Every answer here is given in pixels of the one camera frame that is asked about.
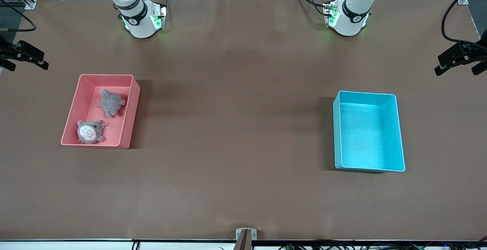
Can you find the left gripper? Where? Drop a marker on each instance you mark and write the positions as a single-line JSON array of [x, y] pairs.
[[466, 49]]

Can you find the table cover mat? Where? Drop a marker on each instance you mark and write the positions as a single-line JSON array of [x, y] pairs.
[[243, 166]]

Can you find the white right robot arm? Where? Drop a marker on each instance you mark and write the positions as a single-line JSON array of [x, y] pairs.
[[140, 25]]

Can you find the pink plastic box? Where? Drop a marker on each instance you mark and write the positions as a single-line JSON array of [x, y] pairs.
[[131, 113]]

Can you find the blue plastic box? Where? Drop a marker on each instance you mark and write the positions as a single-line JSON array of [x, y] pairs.
[[365, 139]]

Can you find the metal table edge bracket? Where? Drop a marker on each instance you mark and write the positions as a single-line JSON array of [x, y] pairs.
[[245, 240]]

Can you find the plain grey plush toy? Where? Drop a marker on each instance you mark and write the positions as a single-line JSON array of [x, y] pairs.
[[111, 102]]

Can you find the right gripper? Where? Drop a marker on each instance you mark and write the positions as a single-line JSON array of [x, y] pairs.
[[19, 50]]

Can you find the grey plush toy white belly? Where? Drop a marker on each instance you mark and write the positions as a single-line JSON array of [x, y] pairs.
[[89, 132]]

